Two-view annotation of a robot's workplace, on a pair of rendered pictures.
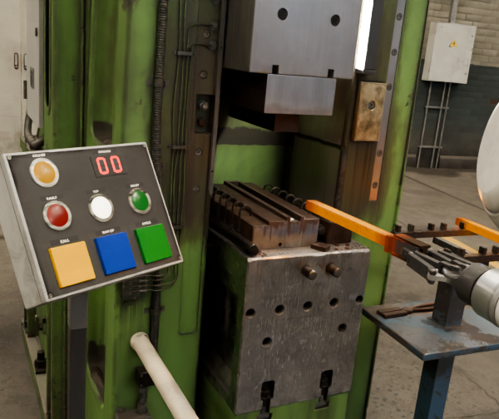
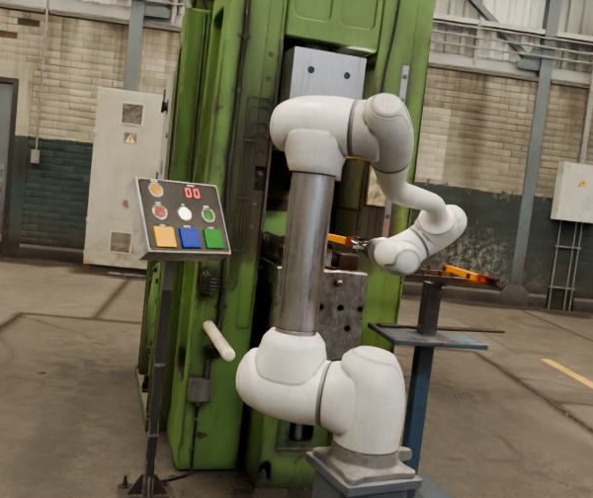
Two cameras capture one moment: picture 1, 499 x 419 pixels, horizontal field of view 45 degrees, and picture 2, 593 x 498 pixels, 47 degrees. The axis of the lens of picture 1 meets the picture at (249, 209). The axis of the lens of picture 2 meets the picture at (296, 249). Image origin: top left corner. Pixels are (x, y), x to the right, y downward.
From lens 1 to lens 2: 1.30 m
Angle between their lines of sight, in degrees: 14
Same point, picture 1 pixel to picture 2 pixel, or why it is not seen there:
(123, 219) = (197, 222)
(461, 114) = not seen: outside the picture
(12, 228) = (135, 215)
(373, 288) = (386, 319)
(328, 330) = (336, 328)
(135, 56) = (217, 139)
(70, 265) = (163, 236)
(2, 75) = not seen: hidden behind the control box
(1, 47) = (145, 173)
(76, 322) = (166, 286)
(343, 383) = not seen: hidden behind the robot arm
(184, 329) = (240, 324)
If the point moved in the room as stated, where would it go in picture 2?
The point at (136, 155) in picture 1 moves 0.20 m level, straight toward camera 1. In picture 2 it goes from (210, 191) to (203, 192)
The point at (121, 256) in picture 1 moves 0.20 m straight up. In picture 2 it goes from (193, 240) to (199, 183)
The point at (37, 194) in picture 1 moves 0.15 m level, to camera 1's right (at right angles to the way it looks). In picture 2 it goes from (150, 200) to (192, 205)
